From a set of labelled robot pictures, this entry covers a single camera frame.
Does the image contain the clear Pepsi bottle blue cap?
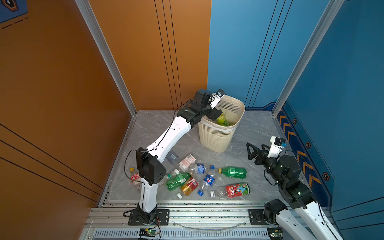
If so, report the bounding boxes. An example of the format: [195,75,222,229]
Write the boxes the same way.
[198,174,216,196]

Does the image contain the beige ribbed waste bin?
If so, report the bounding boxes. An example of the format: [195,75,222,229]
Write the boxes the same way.
[198,95,246,153]

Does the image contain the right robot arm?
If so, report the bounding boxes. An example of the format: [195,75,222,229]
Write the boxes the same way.
[246,137,343,240]

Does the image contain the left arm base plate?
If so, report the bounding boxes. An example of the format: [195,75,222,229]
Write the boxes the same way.
[128,209,170,226]

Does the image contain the bright green bottle yellow cap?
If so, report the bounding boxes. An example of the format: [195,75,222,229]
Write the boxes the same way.
[217,114,230,127]

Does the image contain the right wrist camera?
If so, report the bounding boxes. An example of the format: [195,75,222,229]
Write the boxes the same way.
[268,136,287,158]

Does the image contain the aluminium corner post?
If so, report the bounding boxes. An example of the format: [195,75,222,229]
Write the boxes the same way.
[272,0,345,117]
[74,0,138,117]

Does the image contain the left aluminium corner post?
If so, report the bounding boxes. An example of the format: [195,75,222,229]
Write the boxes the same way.
[74,0,138,117]

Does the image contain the aluminium front rail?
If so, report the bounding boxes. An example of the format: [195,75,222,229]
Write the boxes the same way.
[78,200,344,240]

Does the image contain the clear bottle yellow cap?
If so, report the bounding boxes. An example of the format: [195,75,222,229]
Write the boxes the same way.
[128,167,142,193]

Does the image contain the right aluminium corner post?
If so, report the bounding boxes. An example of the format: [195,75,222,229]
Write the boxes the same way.
[272,0,345,117]

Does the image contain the right green circuit board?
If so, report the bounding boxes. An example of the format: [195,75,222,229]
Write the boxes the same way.
[267,228,284,240]

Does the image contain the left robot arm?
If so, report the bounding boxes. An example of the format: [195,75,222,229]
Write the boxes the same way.
[136,89,225,224]

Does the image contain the green bottle white cap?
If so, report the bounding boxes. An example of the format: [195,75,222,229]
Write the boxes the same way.
[166,169,191,191]

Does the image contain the clear soda water bottle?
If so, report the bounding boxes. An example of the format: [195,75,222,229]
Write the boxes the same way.
[166,150,181,166]

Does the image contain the green circuit board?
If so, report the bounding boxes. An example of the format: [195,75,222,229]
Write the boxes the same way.
[267,228,284,240]
[138,228,161,240]

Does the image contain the left green circuit board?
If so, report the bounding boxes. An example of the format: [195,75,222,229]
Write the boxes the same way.
[138,228,161,240]

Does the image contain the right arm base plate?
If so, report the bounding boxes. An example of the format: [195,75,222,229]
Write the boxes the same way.
[248,209,275,226]

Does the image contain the dark green bottle yellow cap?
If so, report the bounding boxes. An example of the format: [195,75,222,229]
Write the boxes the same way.
[218,166,247,179]

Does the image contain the orange drink bottle red label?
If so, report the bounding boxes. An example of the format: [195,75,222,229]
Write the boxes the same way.
[177,177,199,199]

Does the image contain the clear bottle red Qoo label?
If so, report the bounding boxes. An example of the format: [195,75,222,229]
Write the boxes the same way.
[210,182,251,199]

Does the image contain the clear bottle pink label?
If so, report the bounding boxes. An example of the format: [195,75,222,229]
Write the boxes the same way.
[179,154,196,171]

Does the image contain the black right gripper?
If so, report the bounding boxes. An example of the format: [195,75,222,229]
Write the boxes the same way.
[246,142,287,187]

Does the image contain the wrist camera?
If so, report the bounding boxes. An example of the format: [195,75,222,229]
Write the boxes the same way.
[210,89,225,109]
[268,136,287,158]

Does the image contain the clear bottle blue label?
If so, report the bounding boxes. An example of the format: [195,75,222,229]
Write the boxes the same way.
[189,163,215,175]

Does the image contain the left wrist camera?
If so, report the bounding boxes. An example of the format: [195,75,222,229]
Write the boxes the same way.
[210,89,225,109]

